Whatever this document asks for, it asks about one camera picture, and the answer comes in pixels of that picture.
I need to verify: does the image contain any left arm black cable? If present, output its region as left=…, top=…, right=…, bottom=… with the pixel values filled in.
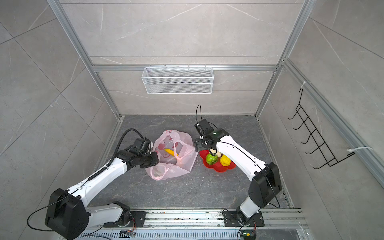
left=26, top=128, right=145, bottom=232

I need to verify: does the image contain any white wire mesh basket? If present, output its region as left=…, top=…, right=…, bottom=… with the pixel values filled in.
left=142, top=67, right=214, bottom=95

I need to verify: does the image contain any beige fake potato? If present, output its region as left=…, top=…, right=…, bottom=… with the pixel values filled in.
left=209, top=149, right=222, bottom=158

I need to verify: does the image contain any aluminium mounting rail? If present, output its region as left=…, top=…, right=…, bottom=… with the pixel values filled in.
left=58, top=209, right=310, bottom=231

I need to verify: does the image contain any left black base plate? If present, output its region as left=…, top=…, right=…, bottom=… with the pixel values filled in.
left=104, top=211, right=147, bottom=228

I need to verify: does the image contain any yellow fake banana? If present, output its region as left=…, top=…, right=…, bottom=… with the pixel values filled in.
left=164, top=149, right=178, bottom=157

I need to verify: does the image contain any black wire hook rack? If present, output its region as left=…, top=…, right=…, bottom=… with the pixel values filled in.
left=287, top=89, right=355, bottom=170

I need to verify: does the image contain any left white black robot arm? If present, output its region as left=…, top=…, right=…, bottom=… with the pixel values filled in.
left=45, top=138, right=159, bottom=240

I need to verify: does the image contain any pink plastic bag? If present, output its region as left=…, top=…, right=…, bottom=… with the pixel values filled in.
left=146, top=130, right=198, bottom=181

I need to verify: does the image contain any yellow fake lemon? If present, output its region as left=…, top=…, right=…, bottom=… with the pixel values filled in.
left=220, top=155, right=232, bottom=167

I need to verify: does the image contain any red flower-shaped plastic bowl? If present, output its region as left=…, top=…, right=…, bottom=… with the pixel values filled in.
left=199, top=150, right=236, bottom=173

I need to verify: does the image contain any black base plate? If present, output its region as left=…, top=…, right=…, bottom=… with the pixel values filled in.
left=222, top=210, right=265, bottom=227
left=104, top=211, right=147, bottom=228

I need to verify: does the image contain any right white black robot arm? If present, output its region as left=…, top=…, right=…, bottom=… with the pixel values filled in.
left=194, top=119, right=282, bottom=225

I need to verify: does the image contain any green fake lime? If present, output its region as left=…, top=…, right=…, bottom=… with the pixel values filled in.
left=206, top=154, right=218, bottom=166

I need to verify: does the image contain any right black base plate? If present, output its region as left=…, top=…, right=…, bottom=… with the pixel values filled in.
left=222, top=210, right=265, bottom=227

